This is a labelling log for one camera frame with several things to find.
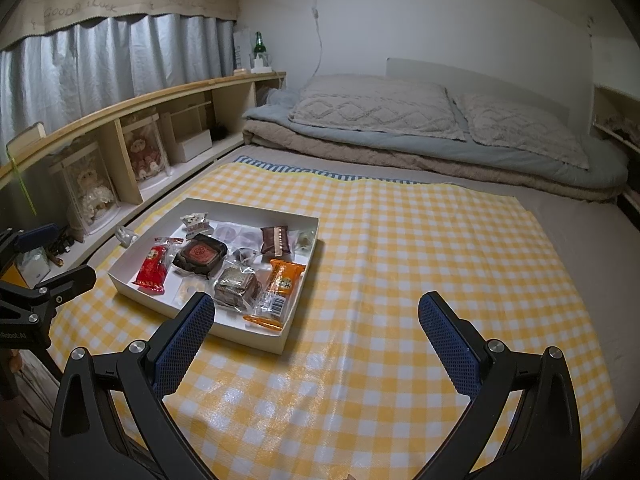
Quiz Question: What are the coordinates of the grey curtain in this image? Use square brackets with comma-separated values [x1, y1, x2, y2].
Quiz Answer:
[0, 12, 236, 148]

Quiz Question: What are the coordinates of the beige book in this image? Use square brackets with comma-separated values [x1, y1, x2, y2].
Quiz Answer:
[6, 121, 48, 158]

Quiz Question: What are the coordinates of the grey quilt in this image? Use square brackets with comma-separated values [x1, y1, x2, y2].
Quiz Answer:
[242, 87, 630, 188]

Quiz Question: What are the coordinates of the white wall cable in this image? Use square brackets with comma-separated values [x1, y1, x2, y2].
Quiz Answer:
[306, 0, 326, 78]

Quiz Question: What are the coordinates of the wooden bedside shelf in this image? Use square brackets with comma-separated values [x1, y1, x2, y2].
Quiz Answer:
[0, 71, 288, 271]

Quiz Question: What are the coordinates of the white side shelf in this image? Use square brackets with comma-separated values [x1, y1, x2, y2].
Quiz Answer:
[590, 82, 640, 161]

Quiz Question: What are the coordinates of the yellow checked cloth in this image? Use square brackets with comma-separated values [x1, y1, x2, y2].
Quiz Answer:
[37, 160, 626, 480]

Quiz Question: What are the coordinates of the green ribbon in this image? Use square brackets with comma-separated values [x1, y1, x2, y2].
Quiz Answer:
[12, 152, 37, 217]

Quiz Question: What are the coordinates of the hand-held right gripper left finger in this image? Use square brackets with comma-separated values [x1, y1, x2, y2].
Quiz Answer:
[47, 291, 217, 480]

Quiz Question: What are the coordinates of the silver brown snack packet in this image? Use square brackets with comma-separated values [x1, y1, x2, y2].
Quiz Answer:
[214, 266, 263, 311]

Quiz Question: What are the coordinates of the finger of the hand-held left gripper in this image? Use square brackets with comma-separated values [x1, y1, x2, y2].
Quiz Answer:
[0, 265, 97, 321]
[0, 224, 58, 261]

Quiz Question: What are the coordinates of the black red pastry packet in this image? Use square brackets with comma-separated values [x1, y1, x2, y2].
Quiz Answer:
[171, 232, 228, 278]

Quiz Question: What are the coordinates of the white cardboard box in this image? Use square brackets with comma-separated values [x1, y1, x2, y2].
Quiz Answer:
[107, 197, 326, 356]

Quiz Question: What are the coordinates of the white storage box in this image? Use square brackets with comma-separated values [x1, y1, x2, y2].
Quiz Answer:
[180, 130, 213, 163]

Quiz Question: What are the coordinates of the clear packet with yellow snack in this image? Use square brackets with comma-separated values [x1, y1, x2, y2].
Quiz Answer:
[172, 280, 201, 306]

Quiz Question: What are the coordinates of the small white snack packet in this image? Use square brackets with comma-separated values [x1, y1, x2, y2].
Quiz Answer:
[179, 212, 211, 240]

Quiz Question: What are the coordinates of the doll in red dress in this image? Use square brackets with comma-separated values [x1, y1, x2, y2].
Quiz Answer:
[122, 117, 168, 183]

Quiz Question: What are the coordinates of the doll in white dress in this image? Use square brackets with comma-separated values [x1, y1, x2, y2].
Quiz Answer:
[52, 152, 121, 233]

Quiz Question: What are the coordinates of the white paper bag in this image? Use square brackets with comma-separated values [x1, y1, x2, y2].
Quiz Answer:
[232, 27, 256, 72]

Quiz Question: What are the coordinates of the beige blanket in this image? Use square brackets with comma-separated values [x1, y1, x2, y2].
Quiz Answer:
[241, 119, 626, 205]

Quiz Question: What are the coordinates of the red snack packet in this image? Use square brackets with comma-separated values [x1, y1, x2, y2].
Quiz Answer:
[132, 236, 183, 295]

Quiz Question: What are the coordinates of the white small device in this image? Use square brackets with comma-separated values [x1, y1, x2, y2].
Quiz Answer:
[17, 252, 51, 281]

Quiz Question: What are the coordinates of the orange snack packet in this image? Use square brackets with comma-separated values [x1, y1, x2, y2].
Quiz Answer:
[243, 259, 307, 332]

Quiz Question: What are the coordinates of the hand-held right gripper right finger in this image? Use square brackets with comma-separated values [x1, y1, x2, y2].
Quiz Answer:
[415, 291, 583, 480]

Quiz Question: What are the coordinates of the beige textured pillow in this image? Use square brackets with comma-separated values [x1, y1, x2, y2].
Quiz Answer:
[452, 91, 591, 170]
[287, 74, 468, 142]

